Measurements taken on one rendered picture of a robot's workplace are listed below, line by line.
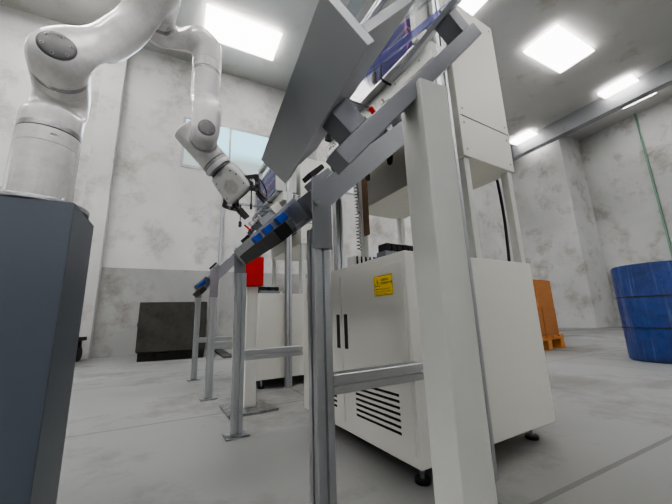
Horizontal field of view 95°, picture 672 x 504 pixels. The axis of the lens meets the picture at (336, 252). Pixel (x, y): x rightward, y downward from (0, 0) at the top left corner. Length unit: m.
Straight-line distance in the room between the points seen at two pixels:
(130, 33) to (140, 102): 5.66
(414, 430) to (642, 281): 2.99
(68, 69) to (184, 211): 5.03
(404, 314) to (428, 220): 0.43
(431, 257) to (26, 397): 0.78
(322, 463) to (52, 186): 0.83
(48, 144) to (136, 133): 5.58
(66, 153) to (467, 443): 0.99
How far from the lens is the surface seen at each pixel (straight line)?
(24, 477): 0.89
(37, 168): 0.96
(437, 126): 0.59
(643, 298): 3.67
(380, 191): 1.58
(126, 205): 6.03
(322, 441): 0.72
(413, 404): 0.92
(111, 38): 1.17
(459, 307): 0.50
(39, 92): 1.15
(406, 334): 0.89
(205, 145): 1.02
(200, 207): 6.01
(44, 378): 0.85
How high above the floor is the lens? 0.44
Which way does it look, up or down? 12 degrees up
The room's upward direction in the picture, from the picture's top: 2 degrees counter-clockwise
